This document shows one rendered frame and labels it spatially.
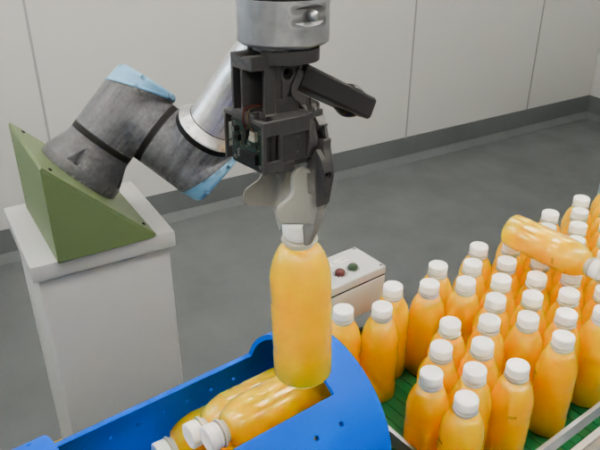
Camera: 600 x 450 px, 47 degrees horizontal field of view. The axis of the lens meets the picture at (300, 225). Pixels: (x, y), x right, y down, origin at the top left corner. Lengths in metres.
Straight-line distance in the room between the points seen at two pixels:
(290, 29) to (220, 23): 3.19
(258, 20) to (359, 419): 0.56
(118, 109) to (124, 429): 0.73
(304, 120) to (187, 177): 0.88
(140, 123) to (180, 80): 2.28
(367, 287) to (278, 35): 0.87
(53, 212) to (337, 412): 0.77
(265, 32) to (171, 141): 0.90
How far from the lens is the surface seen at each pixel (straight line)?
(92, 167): 1.55
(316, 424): 0.94
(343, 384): 0.97
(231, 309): 3.20
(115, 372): 1.75
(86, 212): 1.49
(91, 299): 1.62
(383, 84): 4.50
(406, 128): 4.74
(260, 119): 0.68
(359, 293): 1.42
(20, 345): 3.21
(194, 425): 1.03
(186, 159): 1.52
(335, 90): 0.72
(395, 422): 1.37
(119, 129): 1.55
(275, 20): 0.64
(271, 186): 0.76
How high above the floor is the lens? 1.86
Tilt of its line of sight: 29 degrees down
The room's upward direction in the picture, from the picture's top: straight up
